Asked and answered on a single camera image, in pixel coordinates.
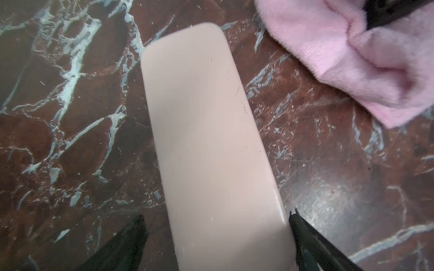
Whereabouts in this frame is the pink microfibre cloth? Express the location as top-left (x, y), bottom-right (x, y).
top-left (255, 1), bottom-right (434, 128)

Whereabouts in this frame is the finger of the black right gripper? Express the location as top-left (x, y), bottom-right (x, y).
top-left (363, 0), bottom-right (433, 30)

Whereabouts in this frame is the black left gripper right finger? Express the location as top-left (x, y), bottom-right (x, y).
top-left (289, 209), bottom-right (362, 271)

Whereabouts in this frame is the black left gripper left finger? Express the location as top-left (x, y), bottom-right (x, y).
top-left (76, 215), bottom-right (149, 271)

